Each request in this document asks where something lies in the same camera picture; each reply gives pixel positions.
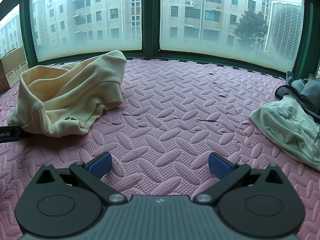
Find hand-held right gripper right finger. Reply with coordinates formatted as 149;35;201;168
194;152;285;207

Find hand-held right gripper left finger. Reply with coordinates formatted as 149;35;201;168
36;152;127;207

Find cream sweatshirt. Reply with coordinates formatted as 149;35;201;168
7;50;127;138

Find grey blue clothes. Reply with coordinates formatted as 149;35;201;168
285;70;320;105

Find brown cardboard box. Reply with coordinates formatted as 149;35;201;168
0;46;28;92

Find pink foam puzzle mat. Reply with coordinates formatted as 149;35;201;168
0;59;320;240

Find white crumpled garment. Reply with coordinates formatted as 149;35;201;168
249;95;320;172

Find dark trimmed garment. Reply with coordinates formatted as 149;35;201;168
274;85;320;124

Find green tree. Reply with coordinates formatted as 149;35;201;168
233;9;269;53

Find white outdoor air conditioner unit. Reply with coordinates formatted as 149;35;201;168
264;0;303;62

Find beige apartment building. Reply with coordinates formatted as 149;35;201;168
0;0;300;58

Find green window frame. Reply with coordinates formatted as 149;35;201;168
0;0;320;80

